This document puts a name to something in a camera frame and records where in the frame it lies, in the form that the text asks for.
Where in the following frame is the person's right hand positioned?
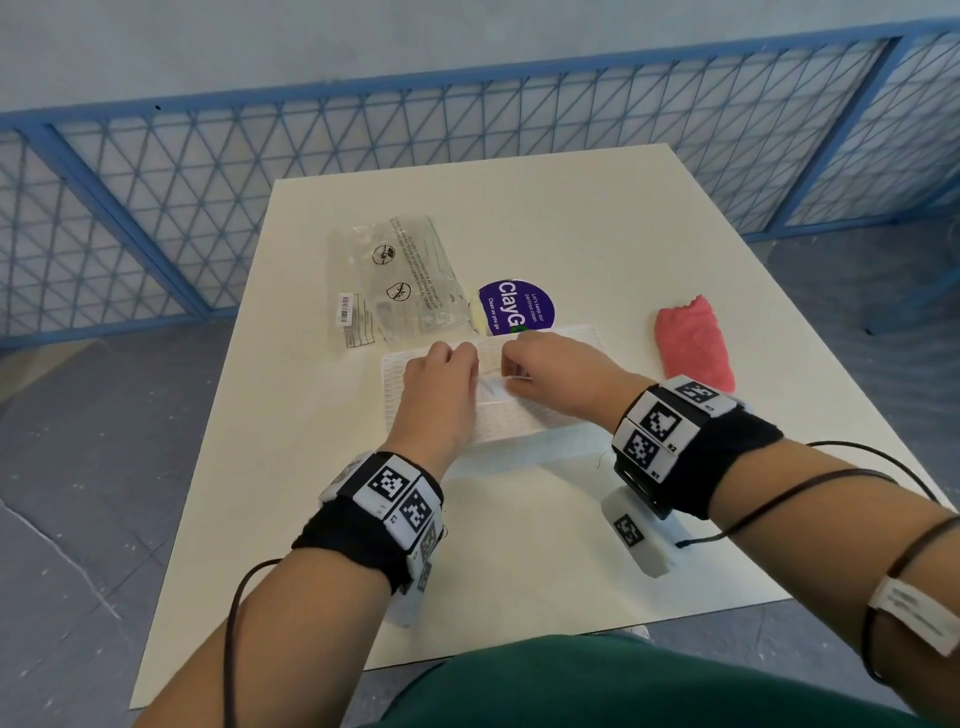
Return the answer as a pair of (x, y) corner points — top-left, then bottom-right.
(500, 330), (658, 433)

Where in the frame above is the person's left hand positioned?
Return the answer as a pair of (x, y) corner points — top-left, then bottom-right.
(380, 340), (482, 482)

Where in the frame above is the white tissue box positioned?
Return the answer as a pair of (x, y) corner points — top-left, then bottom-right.
(380, 323), (610, 445)

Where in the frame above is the clear plastic tissue packet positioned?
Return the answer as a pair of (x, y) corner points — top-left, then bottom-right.
(326, 215), (476, 351)

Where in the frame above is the pink cleaning cloth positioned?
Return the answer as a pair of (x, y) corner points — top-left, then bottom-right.
(653, 293), (739, 396)

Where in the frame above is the person's left forearm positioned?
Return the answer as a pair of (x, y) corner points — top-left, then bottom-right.
(133, 549), (393, 728)

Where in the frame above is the person's right forearm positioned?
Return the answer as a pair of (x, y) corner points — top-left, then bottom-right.
(707, 437), (960, 728)

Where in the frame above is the round purple table sticker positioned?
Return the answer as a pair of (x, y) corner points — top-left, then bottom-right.
(476, 278), (557, 337)

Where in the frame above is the black left wristband with markers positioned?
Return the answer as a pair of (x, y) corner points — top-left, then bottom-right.
(290, 449), (448, 598)

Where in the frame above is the black wristband with markers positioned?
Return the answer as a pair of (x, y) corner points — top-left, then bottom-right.
(290, 449), (448, 598)
(610, 374), (786, 523)

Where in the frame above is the black right wristband with markers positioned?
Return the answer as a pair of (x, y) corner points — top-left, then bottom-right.
(610, 374), (786, 523)

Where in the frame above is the green shirt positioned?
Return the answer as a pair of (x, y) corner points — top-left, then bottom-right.
(358, 632), (933, 728)

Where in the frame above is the blue mesh fence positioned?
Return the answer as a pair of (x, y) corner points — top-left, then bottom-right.
(0, 17), (960, 355)

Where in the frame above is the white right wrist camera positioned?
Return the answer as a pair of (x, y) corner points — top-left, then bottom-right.
(599, 485), (693, 580)

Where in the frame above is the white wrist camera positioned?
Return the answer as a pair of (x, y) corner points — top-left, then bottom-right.
(599, 485), (693, 580)
(380, 524), (442, 631)

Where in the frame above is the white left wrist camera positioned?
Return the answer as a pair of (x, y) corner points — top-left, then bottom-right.
(380, 524), (442, 631)

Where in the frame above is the black right camera cable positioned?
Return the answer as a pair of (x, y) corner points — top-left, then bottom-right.
(673, 440), (943, 550)

